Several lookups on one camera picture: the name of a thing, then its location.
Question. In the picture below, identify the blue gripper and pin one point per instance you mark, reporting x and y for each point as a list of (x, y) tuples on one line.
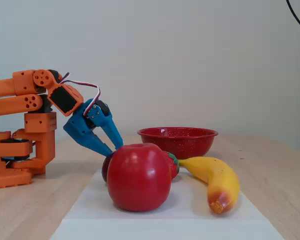
[(79, 125)]

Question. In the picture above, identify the yellow banana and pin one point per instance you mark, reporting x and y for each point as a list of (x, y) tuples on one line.
[(220, 180)]

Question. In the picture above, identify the orange robot base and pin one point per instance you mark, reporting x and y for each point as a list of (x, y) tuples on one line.
[(10, 178)]

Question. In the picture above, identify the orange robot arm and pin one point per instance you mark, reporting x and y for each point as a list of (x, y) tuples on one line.
[(5, 86)]

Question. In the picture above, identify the red speckled enamel bowl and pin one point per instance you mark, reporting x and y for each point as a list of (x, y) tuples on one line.
[(185, 145)]

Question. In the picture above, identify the dark purple plum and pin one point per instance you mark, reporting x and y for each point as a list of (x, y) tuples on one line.
[(105, 167)]

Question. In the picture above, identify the red apple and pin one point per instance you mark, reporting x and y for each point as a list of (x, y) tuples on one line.
[(140, 177)]

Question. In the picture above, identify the red strawberry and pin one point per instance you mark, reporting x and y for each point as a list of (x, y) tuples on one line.
[(174, 170)]

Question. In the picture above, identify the white paper sheet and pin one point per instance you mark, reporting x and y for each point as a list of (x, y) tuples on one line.
[(185, 200)]

